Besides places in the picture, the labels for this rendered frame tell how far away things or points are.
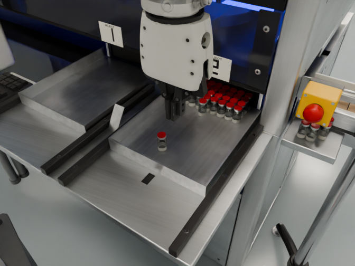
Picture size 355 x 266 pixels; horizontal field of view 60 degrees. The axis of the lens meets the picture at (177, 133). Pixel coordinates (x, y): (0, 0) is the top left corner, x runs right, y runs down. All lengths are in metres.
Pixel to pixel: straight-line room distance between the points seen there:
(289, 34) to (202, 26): 0.31
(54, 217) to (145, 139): 1.10
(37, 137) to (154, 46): 0.49
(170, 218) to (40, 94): 0.57
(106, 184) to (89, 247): 0.98
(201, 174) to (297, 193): 1.24
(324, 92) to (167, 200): 0.40
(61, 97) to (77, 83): 0.08
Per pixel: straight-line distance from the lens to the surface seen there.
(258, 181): 0.94
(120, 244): 1.61
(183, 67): 0.42
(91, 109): 0.88
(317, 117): 0.70
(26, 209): 1.87
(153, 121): 0.81
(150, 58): 0.44
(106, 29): 0.96
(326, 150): 0.82
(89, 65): 1.10
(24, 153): 0.81
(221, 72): 0.77
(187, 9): 0.38
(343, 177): 1.03
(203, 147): 0.74
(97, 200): 0.66
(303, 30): 0.67
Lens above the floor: 1.40
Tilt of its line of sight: 42 degrees down
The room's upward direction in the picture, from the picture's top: straight up
